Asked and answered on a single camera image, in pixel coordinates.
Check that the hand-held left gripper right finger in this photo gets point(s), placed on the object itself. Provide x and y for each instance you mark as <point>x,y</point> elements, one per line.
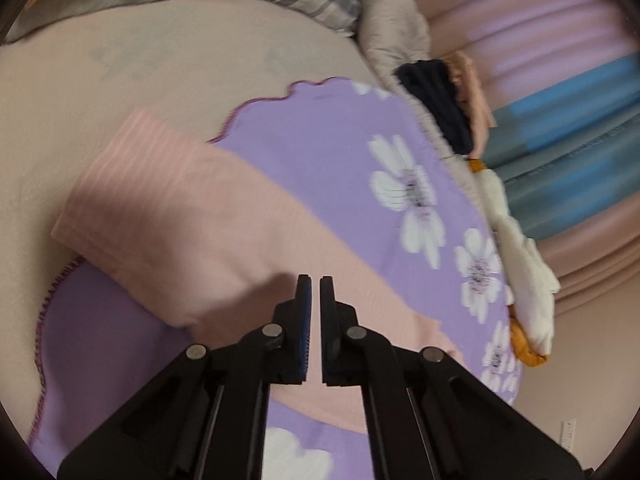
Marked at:
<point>327,330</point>

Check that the white wall socket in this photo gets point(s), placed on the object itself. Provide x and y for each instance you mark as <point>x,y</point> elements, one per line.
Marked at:
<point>569,435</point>

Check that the pink striped sweater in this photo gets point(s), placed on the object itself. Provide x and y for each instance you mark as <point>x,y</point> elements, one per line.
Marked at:
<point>210,230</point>

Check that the grey quilted pillow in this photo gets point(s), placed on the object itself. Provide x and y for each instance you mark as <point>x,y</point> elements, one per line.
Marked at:
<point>395,25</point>

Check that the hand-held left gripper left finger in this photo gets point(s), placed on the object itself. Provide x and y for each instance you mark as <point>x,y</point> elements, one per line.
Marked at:
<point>304,330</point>

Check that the white goose plush toy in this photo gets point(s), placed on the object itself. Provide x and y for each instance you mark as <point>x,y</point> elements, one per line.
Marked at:
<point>525,270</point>

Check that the navy blue garment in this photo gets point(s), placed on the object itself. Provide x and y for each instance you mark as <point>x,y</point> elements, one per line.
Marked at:
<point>440,100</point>

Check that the purple floral blanket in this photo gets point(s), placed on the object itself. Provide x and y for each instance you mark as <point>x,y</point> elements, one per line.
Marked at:
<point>330,160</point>

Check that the folded pink garment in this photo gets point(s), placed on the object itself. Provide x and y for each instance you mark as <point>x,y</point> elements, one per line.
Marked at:
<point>475,95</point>

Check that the pink curtain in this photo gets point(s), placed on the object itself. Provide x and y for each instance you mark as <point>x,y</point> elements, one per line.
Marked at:
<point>595,270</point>
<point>525,25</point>

